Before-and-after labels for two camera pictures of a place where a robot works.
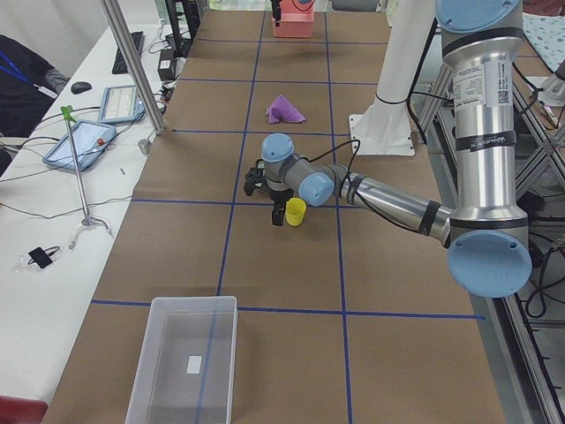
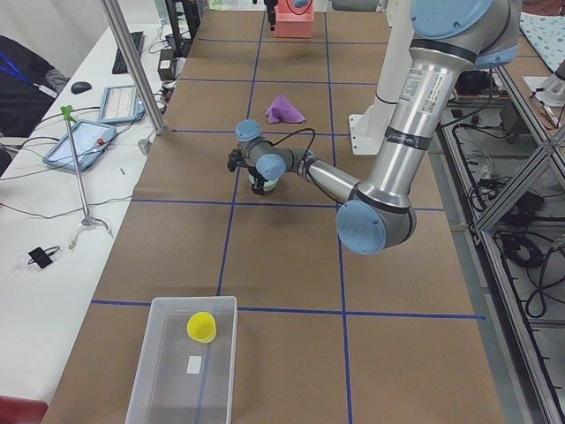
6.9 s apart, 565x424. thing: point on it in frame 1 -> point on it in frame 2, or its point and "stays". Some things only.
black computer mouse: x=80 y=87 stays
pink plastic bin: x=297 y=17 stays
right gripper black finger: x=276 y=11 -> x=271 y=12
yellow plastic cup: x=295 y=210 -> x=201 y=327
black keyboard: x=119 y=65 stays
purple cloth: x=282 y=110 stays
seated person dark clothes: x=28 y=86 stays
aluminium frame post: x=136 y=64 stays
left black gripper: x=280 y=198 -> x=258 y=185
